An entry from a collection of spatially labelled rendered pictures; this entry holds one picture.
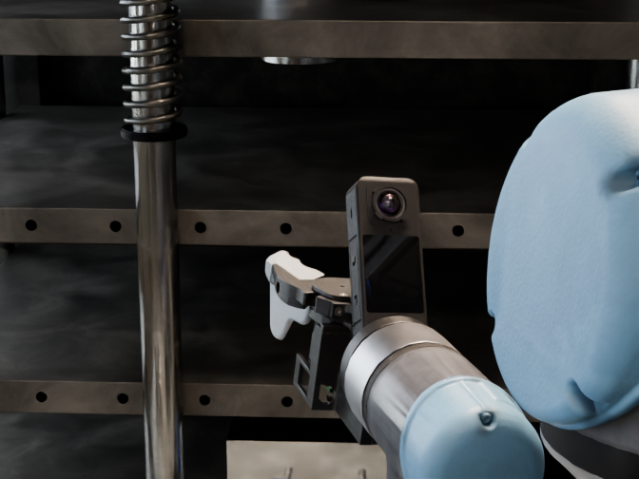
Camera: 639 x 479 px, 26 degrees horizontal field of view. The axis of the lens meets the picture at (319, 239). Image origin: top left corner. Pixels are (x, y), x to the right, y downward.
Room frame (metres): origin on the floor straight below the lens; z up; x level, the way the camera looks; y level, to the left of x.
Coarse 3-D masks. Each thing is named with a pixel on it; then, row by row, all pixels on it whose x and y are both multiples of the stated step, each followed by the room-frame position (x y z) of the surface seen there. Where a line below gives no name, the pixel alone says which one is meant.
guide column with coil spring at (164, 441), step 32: (160, 64) 1.75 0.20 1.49; (160, 96) 1.75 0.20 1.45; (160, 128) 1.75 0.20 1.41; (160, 160) 1.75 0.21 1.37; (160, 192) 1.75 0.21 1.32; (160, 224) 1.75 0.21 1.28; (160, 256) 1.75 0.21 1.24; (160, 288) 1.75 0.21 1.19; (160, 320) 1.75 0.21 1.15; (160, 352) 1.75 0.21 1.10; (160, 384) 1.75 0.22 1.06; (160, 416) 1.75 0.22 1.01; (160, 448) 1.75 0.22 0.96
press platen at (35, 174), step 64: (0, 128) 2.33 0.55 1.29; (64, 128) 2.33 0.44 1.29; (192, 128) 2.33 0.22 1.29; (256, 128) 2.33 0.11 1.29; (320, 128) 2.33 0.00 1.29; (384, 128) 2.33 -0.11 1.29; (448, 128) 2.33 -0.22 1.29; (512, 128) 2.33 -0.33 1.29; (0, 192) 1.88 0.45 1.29; (64, 192) 1.88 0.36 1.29; (128, 192) 1.88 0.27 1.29; (192, 192) 1.88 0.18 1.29; (256, 192) 1.88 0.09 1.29; (320, 192) 1.88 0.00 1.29; (448, 192) 1.88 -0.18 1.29
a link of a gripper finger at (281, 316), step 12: (288, 252) 1.01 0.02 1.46; (288, 264) 0.97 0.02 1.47; (300, 264) 0.98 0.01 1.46; (300, 276) 0.94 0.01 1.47; (312, 276) 0.95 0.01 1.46; (276, 300) 0.98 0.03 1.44; (276, 312) 0.98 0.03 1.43; (288, 312) 0.96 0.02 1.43; (300, 312) 0.94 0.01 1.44; (276, 324) 0.97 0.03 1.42; (288, 324) 0.96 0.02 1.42; (276, 336) 0.97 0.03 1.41
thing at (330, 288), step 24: (312, 288) 0.91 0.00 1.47; (336, 288) 0.91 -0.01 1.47; (312, 312) 0.91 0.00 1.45; (336, 312) 0.88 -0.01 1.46; (312, 336) 0.93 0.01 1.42; (336, 336) 0.88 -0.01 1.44; (360, 336) 0.83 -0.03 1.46; (312, 360) 0.89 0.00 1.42; (336, 360) 0.88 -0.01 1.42; (312, 384) 0.88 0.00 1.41; (336, 384) 0.88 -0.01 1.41; (312, 408) 0.88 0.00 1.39; (336, 408) 0.88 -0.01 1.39; (360, 432) 0.83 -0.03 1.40
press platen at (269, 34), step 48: (0, 0) 2.04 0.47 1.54; (48, 0) 2.04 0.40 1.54; (96, 0) 2.04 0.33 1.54; (192, 0) 2.04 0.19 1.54; (240, 0) 2.04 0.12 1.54; (288, 0) 2.04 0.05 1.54; (336, 0) 2.04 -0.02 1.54; (384, 0) 2.04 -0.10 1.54; (432, 0) 2.04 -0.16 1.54; (480, 0) 2.04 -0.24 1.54; (528, 0) 2.04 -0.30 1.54; (576, 0) 2.04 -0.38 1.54; (624, 0) 2.04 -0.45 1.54; (0, 48) 1.83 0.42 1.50; (48, 48) 1.83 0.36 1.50; (96, 48) 1.83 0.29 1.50; (192, 48) 1.82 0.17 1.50; (240, 48) 1.82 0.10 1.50; (288, 48) 1.81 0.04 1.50; (336, 48) 1.81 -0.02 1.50; (384, 48) 1.81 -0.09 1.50; (432, 48) 1.81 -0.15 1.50; (480, 48) 1.80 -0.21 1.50; (528, 48) 1.80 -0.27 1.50; (576, 48) 1.80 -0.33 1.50; (624, 48) 1.79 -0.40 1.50
